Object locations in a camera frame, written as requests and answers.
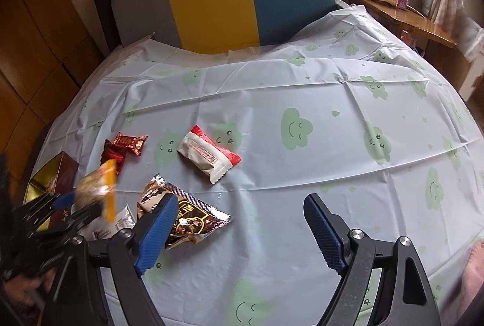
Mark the dark red candy packets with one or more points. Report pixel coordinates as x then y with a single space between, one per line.
120 147

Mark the gold tin box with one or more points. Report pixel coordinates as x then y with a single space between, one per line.
55 177

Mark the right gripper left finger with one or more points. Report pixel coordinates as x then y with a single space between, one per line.
77 296

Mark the light cloud-print tablecloth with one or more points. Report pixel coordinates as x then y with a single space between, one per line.
344 109

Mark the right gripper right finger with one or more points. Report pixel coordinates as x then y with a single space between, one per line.
404 295

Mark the white red snack packet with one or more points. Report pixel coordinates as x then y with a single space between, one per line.
213 160

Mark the patterned curtain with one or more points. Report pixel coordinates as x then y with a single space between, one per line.
452 17

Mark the wooden side table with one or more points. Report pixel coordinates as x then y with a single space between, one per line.
440 50

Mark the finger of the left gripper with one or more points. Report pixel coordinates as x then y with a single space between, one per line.
62 234
43 207

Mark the brown gold chocolate packet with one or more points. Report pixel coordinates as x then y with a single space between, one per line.
195 219

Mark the nut bar orange packet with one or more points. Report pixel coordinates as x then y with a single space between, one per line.
99 186

